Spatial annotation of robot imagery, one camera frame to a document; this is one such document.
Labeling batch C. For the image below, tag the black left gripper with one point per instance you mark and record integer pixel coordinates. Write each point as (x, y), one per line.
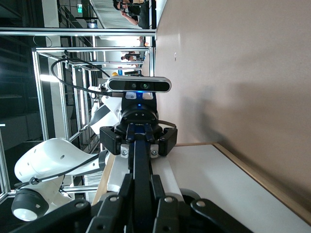
(139, 114)

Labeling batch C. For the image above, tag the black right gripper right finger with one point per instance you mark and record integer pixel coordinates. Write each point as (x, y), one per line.
(175, 211)

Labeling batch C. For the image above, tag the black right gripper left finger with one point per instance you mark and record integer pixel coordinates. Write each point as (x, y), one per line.
(114, 208)

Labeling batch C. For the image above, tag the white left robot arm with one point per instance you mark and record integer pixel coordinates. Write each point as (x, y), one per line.
(53, 157)

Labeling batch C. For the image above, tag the wooden drawer cabinet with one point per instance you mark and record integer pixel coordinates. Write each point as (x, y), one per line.
(243, 184)

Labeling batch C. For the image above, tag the small yellow round object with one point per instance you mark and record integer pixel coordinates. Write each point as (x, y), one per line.
(114, 73)

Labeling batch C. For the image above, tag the person in black shirt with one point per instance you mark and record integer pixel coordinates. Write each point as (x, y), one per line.
(143, 14)

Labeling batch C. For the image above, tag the green exit sign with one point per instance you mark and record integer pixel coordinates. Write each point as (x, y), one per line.
(79, 8)

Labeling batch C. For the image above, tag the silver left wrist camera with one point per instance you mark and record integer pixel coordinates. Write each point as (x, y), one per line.
(121, 85)

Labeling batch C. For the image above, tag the aluminium profile frame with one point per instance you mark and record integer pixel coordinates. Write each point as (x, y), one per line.
(73, 32)

